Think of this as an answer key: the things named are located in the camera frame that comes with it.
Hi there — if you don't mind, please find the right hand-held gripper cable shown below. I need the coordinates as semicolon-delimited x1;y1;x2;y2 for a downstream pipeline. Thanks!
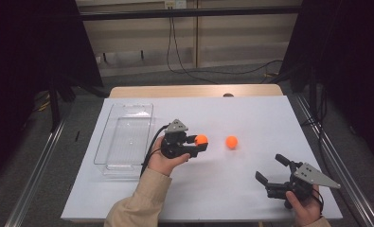
311;188;325;216

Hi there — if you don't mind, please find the black metal bar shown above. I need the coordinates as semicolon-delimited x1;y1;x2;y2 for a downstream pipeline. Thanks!
79;5;302;22

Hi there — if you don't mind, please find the plain orange ball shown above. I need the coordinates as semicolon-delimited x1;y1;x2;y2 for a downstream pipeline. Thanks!
224;135;240;150

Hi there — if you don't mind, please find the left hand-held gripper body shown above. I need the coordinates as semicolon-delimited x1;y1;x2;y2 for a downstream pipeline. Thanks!
160;118;201;160

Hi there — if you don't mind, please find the long black floor cable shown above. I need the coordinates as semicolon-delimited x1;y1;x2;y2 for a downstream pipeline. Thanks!
166;16;284;76

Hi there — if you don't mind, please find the person's right hand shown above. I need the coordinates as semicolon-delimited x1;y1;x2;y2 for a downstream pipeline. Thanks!
285;183;324;226

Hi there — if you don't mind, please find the aluminium rail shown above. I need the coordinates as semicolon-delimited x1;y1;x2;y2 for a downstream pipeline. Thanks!
293;94;374;227
4;116;67;227

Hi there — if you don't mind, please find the yellow cable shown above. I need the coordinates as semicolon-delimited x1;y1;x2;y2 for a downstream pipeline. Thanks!
37;97;51;112

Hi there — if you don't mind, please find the wooden table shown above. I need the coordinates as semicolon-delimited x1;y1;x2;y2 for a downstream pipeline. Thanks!
108;83;284;98

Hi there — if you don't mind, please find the wall power outlet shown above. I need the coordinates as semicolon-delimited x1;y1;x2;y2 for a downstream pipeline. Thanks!
164;0;187;9

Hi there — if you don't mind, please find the black curtain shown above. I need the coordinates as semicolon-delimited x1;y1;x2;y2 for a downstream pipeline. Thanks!
0;0;104;183
278;0;374;168

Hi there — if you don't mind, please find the orange ball with black mark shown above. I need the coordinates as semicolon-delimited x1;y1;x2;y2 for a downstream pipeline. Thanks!
194;133;209;147

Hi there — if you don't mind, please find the person's left hand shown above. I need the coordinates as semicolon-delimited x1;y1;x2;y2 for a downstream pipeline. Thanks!
147;135;191;177

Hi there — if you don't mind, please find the short black floor cable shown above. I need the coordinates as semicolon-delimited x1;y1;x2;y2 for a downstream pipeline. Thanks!
171;16;220;85

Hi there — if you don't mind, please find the clear plastic container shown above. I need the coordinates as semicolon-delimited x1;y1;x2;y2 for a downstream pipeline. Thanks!
93;102;156;178

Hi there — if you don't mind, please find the white board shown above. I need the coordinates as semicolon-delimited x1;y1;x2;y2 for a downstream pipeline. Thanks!
61;95;344;221

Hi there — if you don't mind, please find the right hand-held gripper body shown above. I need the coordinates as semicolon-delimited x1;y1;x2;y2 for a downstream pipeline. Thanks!
264;160;342;210

